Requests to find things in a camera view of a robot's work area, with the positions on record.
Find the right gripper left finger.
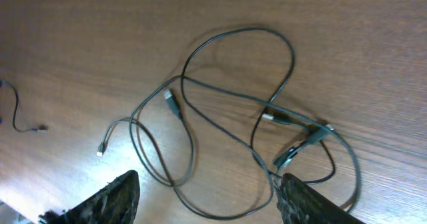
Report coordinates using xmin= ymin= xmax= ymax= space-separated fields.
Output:
xmin=38 ymin=170 xmax=140 ymax=224

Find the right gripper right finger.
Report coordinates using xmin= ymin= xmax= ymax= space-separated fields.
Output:
xmin=276 ymin=173 xmax=364 ymax=224

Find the black cable bundle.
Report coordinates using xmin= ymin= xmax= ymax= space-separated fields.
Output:
xmin=95 ymin=26 xmax=363 ymax=221

